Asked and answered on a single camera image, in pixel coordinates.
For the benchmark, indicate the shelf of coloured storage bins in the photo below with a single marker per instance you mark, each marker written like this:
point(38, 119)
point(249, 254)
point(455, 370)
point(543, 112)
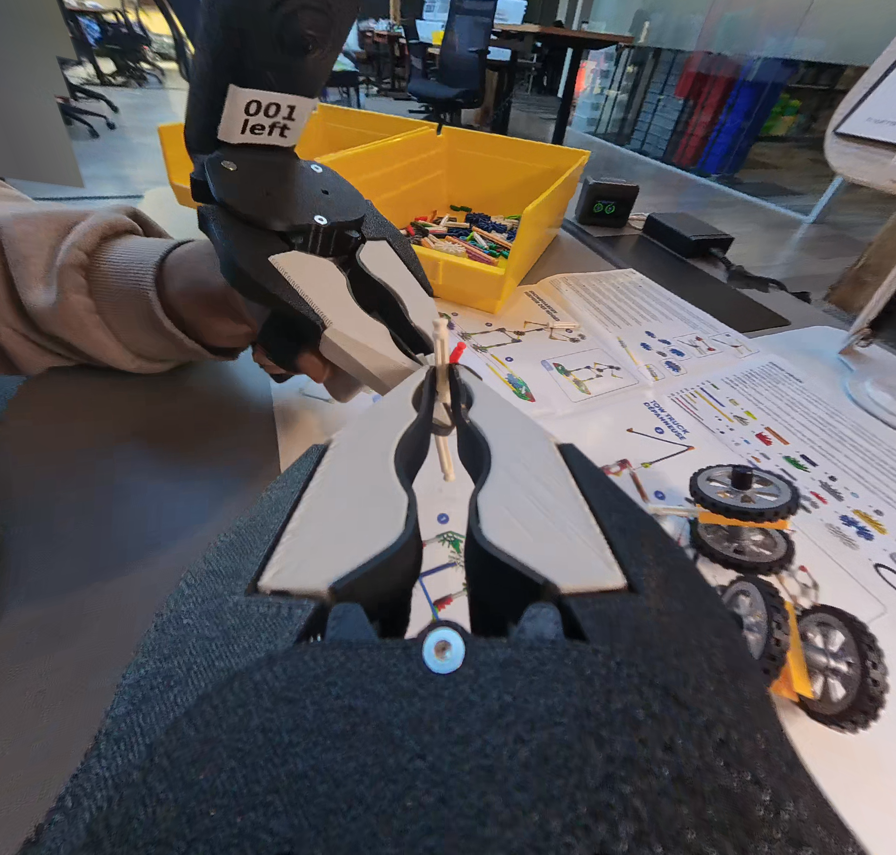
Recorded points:
point(735, 113)

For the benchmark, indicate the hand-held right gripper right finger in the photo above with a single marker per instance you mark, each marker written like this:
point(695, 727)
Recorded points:
point(539, 519)

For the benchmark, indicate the toy wheel pair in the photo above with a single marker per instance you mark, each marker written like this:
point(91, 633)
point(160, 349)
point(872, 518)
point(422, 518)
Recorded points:
point(742, 494)
point(836, 666)

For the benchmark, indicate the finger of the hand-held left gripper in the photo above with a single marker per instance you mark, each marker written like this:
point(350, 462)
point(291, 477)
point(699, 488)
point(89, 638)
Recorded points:
point(350, 337)
point(399, 274)

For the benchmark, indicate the white metal stand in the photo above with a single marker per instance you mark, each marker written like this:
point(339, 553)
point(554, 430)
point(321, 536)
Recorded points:
point(875, 393)

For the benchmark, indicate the black power adapter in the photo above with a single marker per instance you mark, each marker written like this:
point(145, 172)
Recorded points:
point(689, 232)

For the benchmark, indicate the dark wooden office table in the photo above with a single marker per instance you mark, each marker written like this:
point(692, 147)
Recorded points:
point(560, 34)

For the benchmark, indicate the yellow plastic parts bin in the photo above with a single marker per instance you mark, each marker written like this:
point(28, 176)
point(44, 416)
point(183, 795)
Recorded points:
point(490, 169)
point(350, 127)

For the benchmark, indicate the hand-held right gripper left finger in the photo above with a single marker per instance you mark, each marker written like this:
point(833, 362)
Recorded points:
point(350, 512)

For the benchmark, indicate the person's left hand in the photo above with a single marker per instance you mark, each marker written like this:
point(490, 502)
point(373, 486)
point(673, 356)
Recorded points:
point(203, 309)

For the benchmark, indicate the black office chair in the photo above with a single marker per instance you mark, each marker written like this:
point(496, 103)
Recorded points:
point(465, 43)
point(126, 43)
point(87, 99)

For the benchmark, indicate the white rod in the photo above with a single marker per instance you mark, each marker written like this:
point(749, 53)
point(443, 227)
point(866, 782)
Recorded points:
point(446, 459)
point(440, 351)

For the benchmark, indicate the black device with green lights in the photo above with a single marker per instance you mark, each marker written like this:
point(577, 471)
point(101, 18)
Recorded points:
point(605, 204)

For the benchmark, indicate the white printed instruction sheet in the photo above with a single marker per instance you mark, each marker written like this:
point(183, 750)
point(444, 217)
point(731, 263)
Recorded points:
point(595, 351)

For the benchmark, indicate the red rod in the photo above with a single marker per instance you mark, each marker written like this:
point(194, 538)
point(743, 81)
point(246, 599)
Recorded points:
point(458, 352)

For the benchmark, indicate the black flat panel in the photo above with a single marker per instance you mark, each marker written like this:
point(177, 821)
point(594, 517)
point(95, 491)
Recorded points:
point(672, 288)

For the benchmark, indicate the pile of toy pieces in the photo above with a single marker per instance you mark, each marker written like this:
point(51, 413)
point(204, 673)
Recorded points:
point(462, 235)

